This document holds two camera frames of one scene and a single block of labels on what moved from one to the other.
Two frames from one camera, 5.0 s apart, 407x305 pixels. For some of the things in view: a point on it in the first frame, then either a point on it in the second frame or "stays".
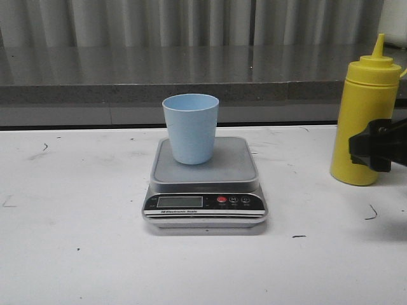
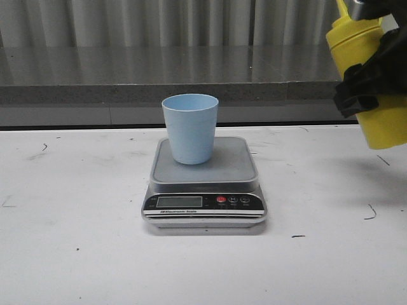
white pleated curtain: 189,23 stays
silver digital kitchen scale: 224,192 stays
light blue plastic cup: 191,119 stays
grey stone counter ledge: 126,84 stays
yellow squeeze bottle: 369,93 → 350,40
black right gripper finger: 382,142 → 356,93
